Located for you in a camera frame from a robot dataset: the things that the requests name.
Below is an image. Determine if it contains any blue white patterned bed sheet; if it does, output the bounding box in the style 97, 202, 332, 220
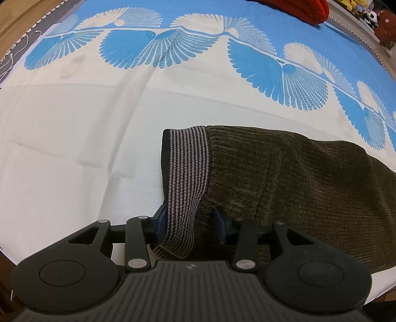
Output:
0, 0, 396, 310

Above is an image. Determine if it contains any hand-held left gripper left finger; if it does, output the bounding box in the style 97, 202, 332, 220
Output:
66, 206, 169, 273

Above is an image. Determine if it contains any grey mattress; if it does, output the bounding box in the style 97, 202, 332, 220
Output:
0, 0, 82, 87

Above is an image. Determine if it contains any red cushion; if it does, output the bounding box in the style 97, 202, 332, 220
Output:
374, 11, 396, 48

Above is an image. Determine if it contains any panda plush toy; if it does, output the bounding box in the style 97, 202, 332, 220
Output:
361, 9, 380, 28

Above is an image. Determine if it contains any olive knitted garment striped waistband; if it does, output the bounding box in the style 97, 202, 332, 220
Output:
156, 125, 396, 273

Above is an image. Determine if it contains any red folded blanket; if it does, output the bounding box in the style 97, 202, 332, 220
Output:
257, 0, 330, 26

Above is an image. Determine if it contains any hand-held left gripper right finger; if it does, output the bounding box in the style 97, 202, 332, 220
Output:
212, 208, 314, 273

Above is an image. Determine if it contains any white cable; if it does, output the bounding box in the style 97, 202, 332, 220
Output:
0, 29, 42, 67

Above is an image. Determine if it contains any wooden bed frame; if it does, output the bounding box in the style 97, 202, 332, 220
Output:
0, 0, 64, 61

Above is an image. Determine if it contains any yellow bear plush toy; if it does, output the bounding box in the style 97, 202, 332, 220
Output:
337, 0, 372, 10

